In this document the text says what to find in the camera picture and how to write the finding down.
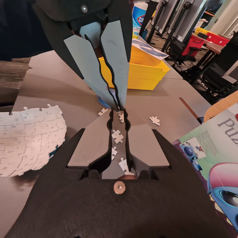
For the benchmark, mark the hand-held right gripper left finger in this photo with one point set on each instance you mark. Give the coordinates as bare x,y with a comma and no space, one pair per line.
89,146

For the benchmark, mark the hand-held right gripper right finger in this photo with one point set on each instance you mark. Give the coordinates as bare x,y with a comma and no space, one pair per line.
146,148

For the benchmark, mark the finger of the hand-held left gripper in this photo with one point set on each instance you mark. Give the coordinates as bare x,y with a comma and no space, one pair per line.
87,61
117,55

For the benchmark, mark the white puzzle pieces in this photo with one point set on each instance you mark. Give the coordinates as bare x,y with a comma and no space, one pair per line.
117,136

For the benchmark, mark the partly built white puzzle ball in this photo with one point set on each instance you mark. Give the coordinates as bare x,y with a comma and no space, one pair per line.
27,139

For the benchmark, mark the blue round puzzle stand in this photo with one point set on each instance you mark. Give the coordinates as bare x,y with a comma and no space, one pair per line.
102,101

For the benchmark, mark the colourful cartoon puzzle box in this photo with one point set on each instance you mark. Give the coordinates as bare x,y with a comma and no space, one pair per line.
213,158

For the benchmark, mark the white sheet with blue print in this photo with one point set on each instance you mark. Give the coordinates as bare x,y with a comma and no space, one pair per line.
148,49

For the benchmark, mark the yellow plastic bin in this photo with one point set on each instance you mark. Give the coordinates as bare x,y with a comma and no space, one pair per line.
145,74

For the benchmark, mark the person's dark clothing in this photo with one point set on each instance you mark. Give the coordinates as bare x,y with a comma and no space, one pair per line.
18,27

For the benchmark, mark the disinfecting wipes canister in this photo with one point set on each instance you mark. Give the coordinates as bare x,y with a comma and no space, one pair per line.
138,18

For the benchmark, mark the black desk leg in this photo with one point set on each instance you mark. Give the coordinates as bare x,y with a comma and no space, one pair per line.
148,16

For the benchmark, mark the office chair with red back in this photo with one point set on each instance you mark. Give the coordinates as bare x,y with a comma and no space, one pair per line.
191,48

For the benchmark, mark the small yellow storage bin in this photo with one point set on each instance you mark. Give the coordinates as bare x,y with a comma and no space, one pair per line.
200,31

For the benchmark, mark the wooden background desk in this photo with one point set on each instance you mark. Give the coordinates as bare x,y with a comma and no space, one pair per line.
215,47

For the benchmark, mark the red storage bin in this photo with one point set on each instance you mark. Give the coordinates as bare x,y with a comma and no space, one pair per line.
218,38

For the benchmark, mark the black office chair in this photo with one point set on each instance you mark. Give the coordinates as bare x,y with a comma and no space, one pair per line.
223,70

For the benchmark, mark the grey metal frame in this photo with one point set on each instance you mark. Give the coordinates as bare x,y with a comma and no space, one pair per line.
189,18
165,16

